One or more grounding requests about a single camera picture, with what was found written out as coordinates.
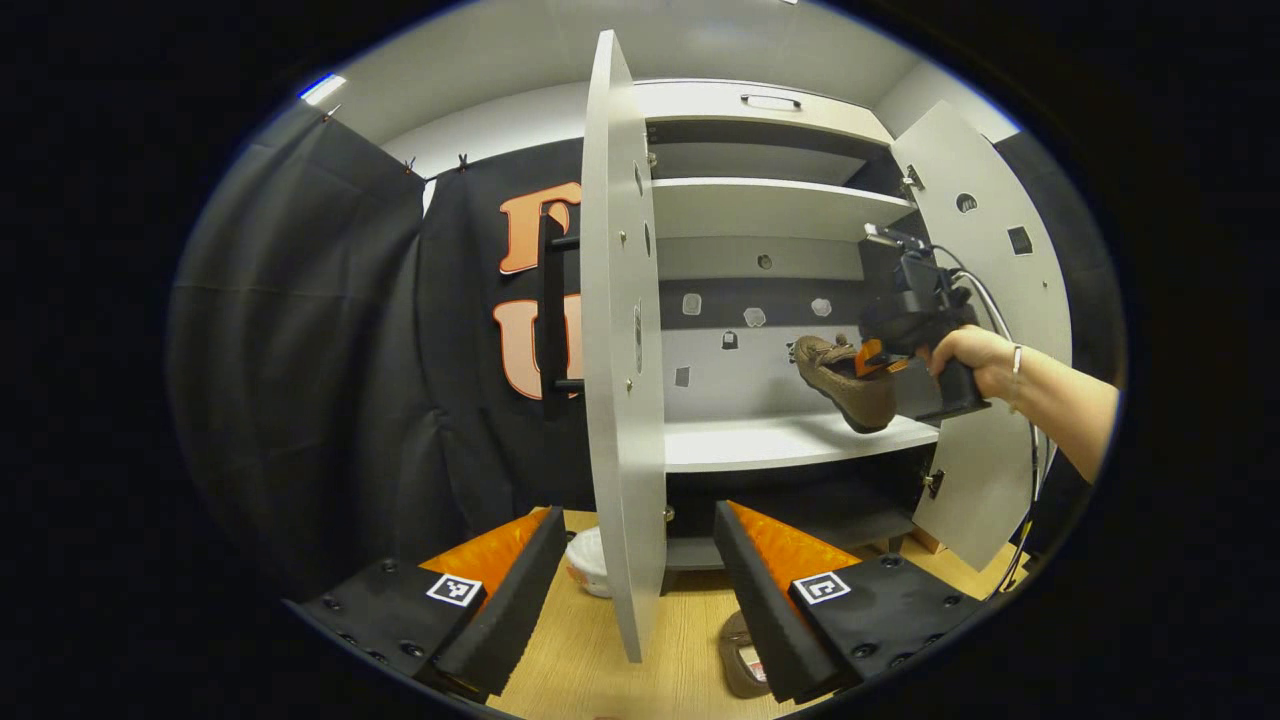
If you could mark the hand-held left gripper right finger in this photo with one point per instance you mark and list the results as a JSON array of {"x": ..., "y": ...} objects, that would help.
[{"x": 755, "y": 610}]

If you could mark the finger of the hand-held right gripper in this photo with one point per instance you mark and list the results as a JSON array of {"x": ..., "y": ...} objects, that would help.
[{"x": 880, "y": 362}]

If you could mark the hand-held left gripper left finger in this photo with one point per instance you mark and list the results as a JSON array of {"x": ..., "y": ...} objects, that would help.
[{"x": 510, "y": 620}]

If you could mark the brown fuzzy shoe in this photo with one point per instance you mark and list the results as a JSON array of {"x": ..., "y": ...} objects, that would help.
[
  {"x": 850, "y": 395},
  {"x": 733, "y": 650}
]

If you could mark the white shoe cabinet door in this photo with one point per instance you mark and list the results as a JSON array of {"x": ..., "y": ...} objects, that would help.
[
  {"x": 620, "y": 400},
  {"x": 975, "y": 500}
]

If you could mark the white shoe cabinet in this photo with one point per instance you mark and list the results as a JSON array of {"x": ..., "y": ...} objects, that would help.
[{"x": 760, "y": 205}]

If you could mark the metal door hinge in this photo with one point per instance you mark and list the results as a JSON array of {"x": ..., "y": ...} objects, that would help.
[
  {"x": 912, "y": 182},
  {"x": 933, "y": 483}
]

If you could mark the white cabinet drawer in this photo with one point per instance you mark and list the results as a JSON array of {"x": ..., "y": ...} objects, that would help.
[{"x": 700, "y": 100}]

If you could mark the white lidded bowl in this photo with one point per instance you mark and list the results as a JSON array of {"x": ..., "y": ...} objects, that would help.
[{"x": 585, "y": 565}]

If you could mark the black backdrop cloth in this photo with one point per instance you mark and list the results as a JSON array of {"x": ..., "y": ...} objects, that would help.
[{"x": 300, "y": 350}]

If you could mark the ceiling light panel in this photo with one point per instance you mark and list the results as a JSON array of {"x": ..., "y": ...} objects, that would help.
[{"x": 322, "y": 89}]

